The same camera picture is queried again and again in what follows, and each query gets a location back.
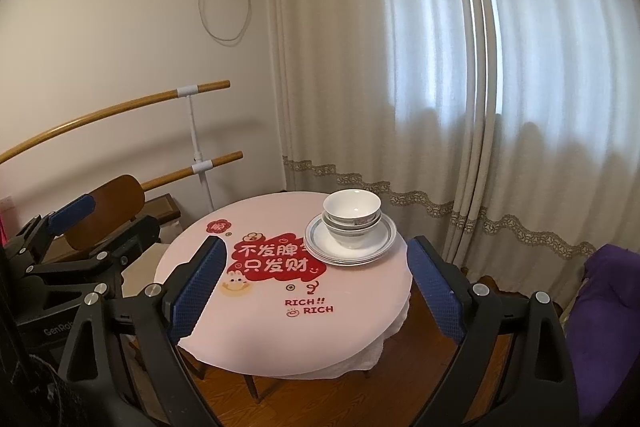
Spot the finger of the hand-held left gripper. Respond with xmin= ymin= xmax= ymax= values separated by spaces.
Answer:
xmin=24 ymin=214 xmax=162 ymax=282
xmin=0 ymin=193 xmax=97 ymax=267

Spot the wooden chair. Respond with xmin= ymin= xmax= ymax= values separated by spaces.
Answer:
xmin=65 ymin=174 xmax=147 ymax=253
xmin=140 ymin=151 xmax=244 ymax=192

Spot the white barre stand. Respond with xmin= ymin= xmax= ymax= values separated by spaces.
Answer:
xmin=177 ymin=83 xmax=216 ymax=212

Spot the high wooden barre rail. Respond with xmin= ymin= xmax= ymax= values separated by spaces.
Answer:
xmin=0 ymin=80 xmax=232 ymax=165

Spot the dark wooden frame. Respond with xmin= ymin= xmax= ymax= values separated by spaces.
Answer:
xmin=142 ymin=193 xmax=182 ymax=230

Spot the dark knit clothing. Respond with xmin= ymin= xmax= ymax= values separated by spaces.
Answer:
xmin=0 ymin=347 xmax=96 ymax=427

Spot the round pink printed table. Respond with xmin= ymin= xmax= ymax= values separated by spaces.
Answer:
xmin=152 ymin=192 xmax=415 ymax=403

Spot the large grey-rimmed white plate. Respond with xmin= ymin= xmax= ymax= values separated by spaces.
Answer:
xmin=304 ymin=232 xmax=391 ymax=268
xmin=304 ymin=227 xmax=396 ymax=266

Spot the beige lace-trimmed curtain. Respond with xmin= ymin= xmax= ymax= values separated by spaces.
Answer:
xmin=450 ymin=0 xmax=640 ymax=303
xmin=270 ymin=0 xmax=496 ymax=268

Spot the purple cloth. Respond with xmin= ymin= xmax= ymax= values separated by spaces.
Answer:
xmin=565 ymin=244 xmax=640 ymax=408

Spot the white cloth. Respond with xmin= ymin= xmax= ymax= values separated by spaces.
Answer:
xmin=295 ymin=287 xmax=415 ymax=380

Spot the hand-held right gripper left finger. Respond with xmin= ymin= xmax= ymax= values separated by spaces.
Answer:
xmin=57 ymin=234 xmax=229 ymax=427

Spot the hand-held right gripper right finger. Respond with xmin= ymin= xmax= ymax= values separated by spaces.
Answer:
xmin=406 ymin=235 xmax=583 ymax=427

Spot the white porcelain bowl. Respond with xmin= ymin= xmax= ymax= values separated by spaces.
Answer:
xmin=322 ymin=189 xmax=382 ymax=228
xmin=325 ymin=222 xmax=382 ymax=251
xmin=323 ymin=212 xmax=382 ymax=235

